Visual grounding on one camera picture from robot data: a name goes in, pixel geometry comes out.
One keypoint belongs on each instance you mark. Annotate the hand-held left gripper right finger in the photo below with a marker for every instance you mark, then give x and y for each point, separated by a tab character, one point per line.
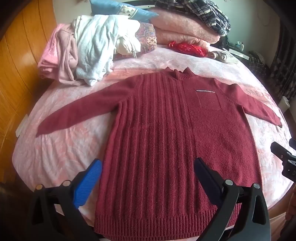
205	180

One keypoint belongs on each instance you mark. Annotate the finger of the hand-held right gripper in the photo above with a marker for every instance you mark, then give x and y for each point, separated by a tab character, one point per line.
279	151
289	169

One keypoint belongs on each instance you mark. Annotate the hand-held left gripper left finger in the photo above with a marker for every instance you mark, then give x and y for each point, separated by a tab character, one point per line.
87	183

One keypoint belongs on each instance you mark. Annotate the dark red knit sweater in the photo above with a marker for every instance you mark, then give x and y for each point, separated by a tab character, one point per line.
161	139

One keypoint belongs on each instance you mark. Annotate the pink printed bed blanket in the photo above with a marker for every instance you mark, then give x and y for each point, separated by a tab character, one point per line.
69	150

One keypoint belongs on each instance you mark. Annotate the small pale box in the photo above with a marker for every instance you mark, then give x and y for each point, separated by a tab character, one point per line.
284	105

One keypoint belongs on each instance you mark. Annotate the dark floral curtain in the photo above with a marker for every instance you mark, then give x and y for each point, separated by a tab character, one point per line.
277	69

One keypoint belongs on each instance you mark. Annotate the mauve garment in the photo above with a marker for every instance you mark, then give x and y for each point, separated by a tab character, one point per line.
67	58

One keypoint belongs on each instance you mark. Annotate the wooden wardrobe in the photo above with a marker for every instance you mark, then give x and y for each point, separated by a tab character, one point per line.
20	69

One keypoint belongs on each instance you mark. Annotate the red patterned cloth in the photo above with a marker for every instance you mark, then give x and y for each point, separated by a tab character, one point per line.
189	48

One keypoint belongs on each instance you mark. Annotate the pink folded garment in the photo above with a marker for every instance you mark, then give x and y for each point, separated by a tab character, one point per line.
47	55

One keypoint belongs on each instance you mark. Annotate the light blue ribbed garment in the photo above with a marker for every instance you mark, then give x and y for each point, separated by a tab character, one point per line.
97	46

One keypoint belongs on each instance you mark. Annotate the cream garment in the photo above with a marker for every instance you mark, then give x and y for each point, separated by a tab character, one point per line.
127	45

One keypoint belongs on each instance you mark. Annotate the paisley pillow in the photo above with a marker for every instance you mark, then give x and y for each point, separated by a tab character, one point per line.
148	37

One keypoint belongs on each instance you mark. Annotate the plaid shirt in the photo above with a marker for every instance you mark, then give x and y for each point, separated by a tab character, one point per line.
208	14

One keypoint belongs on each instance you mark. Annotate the pink fuzzy folded blanket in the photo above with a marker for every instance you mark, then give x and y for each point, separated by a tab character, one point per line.
180	25

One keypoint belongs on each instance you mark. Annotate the blue pillow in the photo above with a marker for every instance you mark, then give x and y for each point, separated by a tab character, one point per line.
108	9

